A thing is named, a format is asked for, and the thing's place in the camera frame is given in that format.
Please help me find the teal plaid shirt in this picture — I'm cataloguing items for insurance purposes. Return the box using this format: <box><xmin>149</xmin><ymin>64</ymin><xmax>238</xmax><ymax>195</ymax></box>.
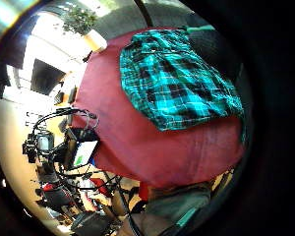
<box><xmin>119</xmin><ymin>28</ymin><xmax>246</xmax><ymax>133</ymax></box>

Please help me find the black case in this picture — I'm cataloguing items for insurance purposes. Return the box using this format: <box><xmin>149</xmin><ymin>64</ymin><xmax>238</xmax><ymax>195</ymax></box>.
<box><xmin>70</xmin><ymin>210</ymin><xmax>113</xmax><ymax>236</ymax></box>

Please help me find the black wall screen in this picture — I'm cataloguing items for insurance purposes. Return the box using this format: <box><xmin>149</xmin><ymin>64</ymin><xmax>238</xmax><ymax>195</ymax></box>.
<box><xmin>29</xmin><ymin>58</ymin><xmax>67</xmax><ymax>96</ymax></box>

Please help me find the black camera on tripod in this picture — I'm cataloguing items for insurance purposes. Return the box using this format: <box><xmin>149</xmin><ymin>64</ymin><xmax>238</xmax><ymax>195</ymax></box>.
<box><xmin>22</xmin><ymin>130</ymin><xmax>57</xmax><ymax>171</ymax></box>

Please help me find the green plant in white pot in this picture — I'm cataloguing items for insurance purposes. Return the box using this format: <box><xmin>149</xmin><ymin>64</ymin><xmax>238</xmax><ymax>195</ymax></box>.
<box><xmin>61</xmin><ymin>6</ymin><xmax>109</xmax><ymax>53</ymax></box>

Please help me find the black cable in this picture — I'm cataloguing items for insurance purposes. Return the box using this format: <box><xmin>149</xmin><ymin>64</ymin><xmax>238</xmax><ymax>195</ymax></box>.
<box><xmin>31</xmin><ymin>107</ymin><xmax>98</xmax><ymax>133</ymax></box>

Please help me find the red tablecloth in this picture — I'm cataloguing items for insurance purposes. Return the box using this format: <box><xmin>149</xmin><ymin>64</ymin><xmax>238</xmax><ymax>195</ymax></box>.
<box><xmin>70</xmin><ymin>27</ymin><xmax>247</xmax><ymax>190</ymax></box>

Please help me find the black pole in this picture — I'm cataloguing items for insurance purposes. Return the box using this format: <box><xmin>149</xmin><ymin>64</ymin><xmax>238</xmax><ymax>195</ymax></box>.
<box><xmin>133</xmin><ymin>0</ymin><xmax>154</xmax><ymax>28</ymax></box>

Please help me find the small monitor with white screen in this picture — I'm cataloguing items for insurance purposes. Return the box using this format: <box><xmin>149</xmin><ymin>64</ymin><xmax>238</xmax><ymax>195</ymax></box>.
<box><xmin>71</xmin><ymin>140</ymin><xmax>99</xmax><ymax>169</ymax></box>

